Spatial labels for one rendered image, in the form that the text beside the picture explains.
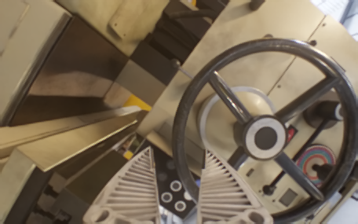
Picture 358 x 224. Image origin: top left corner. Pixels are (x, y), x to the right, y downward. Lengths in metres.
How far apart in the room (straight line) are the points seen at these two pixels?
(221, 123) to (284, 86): 0.31
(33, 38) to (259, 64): 0.85
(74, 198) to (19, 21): 0.68
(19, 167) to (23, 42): 0.48
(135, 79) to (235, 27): 0.86
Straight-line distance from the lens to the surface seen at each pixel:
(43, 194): 0.60
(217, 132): 0.38
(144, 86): 1.17
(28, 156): 0.52
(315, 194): 0.41
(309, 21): 0.72
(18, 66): 0.82
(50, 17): 0.77
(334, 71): 0.37
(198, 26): 1.27
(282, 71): 0.61
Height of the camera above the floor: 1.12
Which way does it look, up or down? 4 degrees up
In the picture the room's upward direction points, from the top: 126 degrees clockwise
